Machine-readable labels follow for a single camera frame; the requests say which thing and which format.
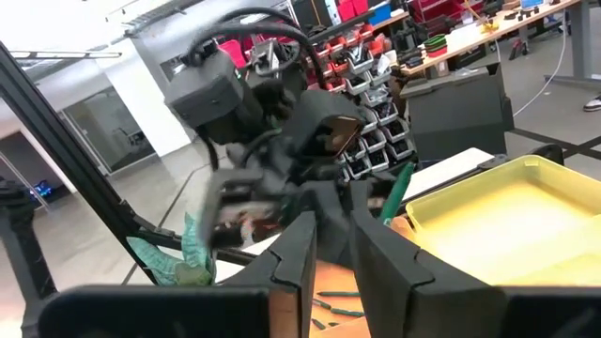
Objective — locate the large black box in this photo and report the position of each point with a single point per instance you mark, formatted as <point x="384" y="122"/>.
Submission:
<point x="460" y="117"/>

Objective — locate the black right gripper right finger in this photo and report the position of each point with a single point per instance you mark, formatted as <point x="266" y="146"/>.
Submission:
<point x="399" y="300"/>

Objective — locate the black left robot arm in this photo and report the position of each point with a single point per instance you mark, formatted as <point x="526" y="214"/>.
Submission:
<point x="211" y="94"/>

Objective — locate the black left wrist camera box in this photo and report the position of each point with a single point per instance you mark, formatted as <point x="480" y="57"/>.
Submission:
<point x="324" y="127"/>

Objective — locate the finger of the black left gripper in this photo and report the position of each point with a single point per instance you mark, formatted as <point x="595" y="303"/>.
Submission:
<point x="371" y="192"/>
<point x="333" y="220"/>

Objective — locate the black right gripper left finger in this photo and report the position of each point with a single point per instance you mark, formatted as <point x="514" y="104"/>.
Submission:
<point x="291" y="263"/>

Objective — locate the wooden workbench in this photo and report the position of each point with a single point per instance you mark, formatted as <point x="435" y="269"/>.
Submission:
<point x="474" y="33"/>

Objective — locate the storage bin rack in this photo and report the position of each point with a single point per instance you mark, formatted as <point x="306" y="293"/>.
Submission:
<point x="375" y="141"/>

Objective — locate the person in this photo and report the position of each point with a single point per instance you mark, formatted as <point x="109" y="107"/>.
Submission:
<point x="592" y="104"/>

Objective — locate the orange plastic bin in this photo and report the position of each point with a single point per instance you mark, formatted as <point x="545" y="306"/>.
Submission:
<point x="333" y="281"/>

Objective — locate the yellow plastic bin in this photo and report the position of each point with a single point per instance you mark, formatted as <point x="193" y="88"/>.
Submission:
<point x="507" y="225"/>

